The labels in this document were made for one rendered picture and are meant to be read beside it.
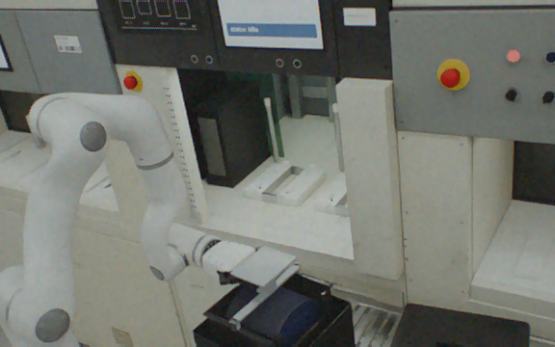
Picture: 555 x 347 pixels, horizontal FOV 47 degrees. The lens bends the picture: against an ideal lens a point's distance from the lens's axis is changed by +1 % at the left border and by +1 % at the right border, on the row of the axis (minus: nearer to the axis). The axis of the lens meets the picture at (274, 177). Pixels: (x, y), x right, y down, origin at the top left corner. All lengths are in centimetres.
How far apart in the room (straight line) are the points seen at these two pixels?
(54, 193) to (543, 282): 116
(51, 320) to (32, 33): 109
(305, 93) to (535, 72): 147
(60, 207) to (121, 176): 85
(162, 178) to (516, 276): 91
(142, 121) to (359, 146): 51
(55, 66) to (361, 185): 108
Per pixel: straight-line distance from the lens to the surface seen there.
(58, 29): 209
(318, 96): 268
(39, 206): 136
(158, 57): 185
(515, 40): 137
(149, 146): 143
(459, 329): 158
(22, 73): 232
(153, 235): 151
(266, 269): 143
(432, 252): 167
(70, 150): 127
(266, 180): 218
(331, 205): 199
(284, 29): 157
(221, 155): 220
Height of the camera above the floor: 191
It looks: 27 degrees down
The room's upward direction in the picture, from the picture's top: 9 degrees counter-clockwise
